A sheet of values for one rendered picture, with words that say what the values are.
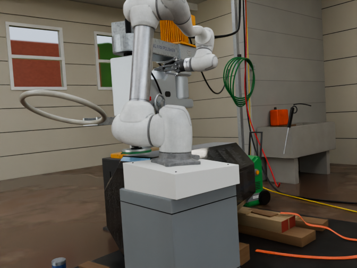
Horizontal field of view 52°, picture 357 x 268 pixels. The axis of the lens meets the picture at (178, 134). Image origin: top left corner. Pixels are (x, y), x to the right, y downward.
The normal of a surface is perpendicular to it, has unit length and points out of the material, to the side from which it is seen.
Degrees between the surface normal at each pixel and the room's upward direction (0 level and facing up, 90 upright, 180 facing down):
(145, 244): 90
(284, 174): 90
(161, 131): 88
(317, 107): 90
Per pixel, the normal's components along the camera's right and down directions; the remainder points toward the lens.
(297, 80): 0.65, 0.00
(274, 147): -0.76, 0.08
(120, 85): -0.51, 0.07
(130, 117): -0.33, -0.15
